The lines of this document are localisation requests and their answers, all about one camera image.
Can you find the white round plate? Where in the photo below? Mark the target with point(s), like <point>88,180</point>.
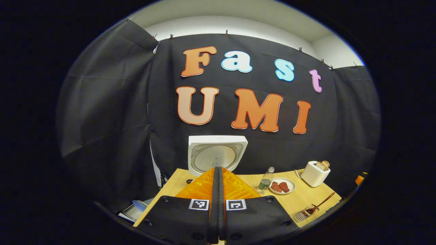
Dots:
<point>291,182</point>

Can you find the black tripod stand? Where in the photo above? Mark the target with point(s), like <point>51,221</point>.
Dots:
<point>163,179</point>

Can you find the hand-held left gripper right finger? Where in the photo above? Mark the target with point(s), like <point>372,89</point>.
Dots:
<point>255,221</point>

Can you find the red meat slice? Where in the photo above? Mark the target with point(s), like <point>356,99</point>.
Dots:
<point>284,186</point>
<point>276,187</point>

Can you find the white and blue papers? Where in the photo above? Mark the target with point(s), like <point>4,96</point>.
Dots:
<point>134,210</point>

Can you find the black backdrop cloth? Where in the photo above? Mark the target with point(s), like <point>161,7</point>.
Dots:
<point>109,119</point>

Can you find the white rice cooker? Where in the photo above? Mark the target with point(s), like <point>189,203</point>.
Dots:
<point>218,144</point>

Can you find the toasted bread slice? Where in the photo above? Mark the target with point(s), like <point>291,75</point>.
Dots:
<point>326,164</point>
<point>321,166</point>

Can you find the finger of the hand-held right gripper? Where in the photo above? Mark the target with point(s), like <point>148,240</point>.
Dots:
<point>359,179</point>

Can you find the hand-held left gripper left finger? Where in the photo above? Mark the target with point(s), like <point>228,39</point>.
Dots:
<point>184,221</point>

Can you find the clear plastic water bottle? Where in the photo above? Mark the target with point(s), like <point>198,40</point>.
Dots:
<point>265,182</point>

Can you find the white toaster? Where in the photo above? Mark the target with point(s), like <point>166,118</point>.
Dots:
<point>313,175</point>

